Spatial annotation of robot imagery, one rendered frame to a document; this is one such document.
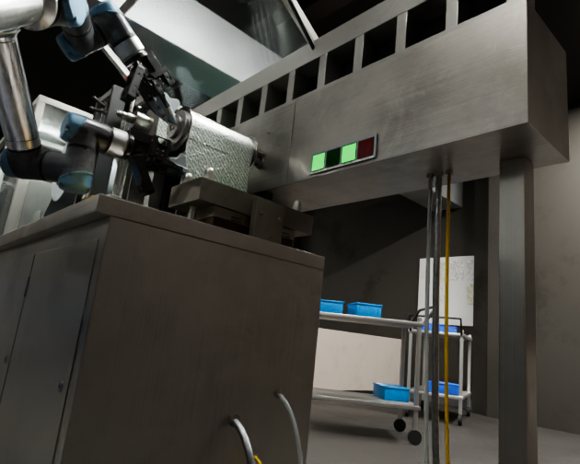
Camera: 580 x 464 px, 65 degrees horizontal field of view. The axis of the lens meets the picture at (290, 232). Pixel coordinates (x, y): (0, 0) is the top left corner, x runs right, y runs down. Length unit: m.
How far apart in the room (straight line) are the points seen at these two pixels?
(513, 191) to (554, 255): 5.10
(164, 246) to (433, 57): 0.81
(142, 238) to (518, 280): 0.84
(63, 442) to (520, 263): 1.01
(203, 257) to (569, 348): 5.39
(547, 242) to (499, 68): 5.27
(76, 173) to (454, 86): 0.93
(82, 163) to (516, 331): 1.08
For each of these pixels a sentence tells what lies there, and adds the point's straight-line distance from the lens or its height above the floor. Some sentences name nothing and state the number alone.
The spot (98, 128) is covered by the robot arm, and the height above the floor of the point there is 1.12.
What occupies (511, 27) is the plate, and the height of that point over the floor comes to 1.38.
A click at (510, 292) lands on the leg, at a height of 0.81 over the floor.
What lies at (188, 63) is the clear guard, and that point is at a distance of 2.17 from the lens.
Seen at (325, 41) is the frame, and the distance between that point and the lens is 1.65.
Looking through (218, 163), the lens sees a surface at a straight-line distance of 1.46.
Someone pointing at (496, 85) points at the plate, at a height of 1.25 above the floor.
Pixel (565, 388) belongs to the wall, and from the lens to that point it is 6.15.
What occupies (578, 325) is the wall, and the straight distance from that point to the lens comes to 6.13.
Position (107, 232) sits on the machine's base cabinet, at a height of 0.83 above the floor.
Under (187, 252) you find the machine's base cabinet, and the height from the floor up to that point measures 0.82.
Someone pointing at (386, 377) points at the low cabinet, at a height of 0.27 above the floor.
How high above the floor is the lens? 0.66
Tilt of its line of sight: 13 degrees up
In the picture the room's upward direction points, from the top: 6 degrees clockwise
